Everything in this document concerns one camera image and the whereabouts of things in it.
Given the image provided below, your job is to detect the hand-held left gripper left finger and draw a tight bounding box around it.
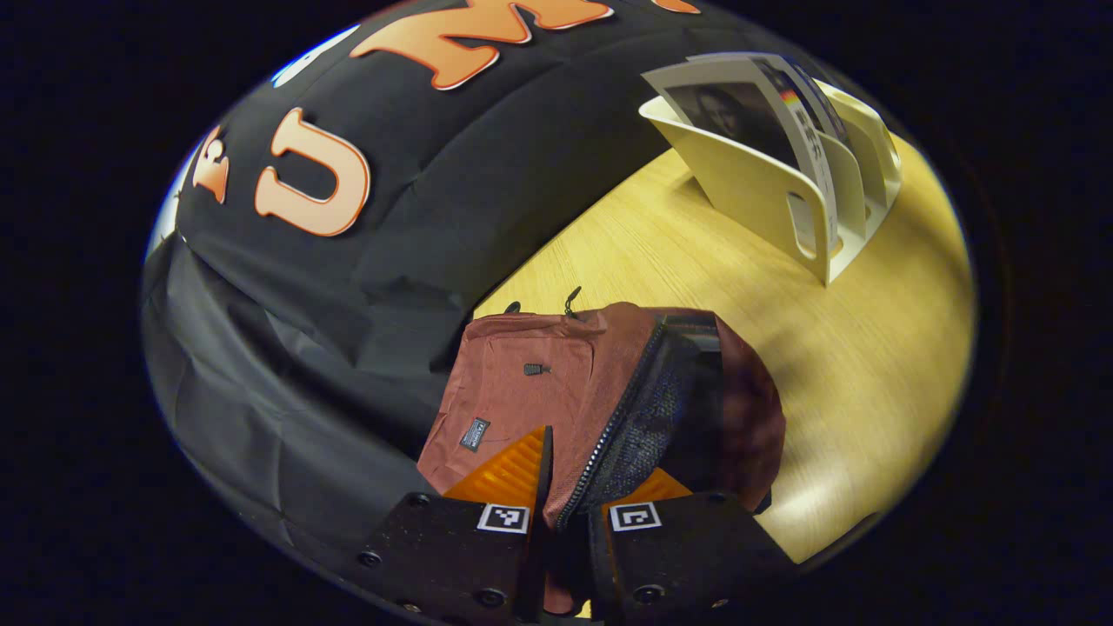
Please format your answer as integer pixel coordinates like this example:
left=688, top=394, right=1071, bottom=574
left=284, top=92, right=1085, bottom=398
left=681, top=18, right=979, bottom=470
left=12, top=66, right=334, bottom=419
left=357, top=424, right=555, bottom=623

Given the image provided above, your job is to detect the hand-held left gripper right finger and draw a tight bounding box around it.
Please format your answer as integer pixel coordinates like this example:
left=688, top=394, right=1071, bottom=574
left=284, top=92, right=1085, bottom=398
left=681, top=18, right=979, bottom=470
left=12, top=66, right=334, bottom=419
left=591, top=468, right=796, bottom=625

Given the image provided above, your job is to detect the maroon schoolbag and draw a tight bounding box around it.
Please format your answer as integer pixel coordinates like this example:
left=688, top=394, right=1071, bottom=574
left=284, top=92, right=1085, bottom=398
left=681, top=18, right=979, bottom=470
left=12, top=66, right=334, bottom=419
left=416, top=287, right=788, bottom=614

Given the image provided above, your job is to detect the white bookshelf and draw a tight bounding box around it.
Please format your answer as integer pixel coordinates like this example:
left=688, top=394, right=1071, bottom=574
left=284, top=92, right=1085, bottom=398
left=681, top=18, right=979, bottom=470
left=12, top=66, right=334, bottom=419
left=639, top=52, right=903, bottom=288

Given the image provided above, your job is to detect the grey portrait cover book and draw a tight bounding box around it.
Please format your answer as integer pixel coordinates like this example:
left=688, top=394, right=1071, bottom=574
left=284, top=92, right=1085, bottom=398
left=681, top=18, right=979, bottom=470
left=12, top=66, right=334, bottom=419
left=642, top=54, right=840, bottom=253

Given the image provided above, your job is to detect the blue cover book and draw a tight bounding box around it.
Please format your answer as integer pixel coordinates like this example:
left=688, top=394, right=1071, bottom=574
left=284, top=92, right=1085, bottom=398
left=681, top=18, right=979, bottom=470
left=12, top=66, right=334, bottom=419
left=783, top=57, right=853, bottom=149

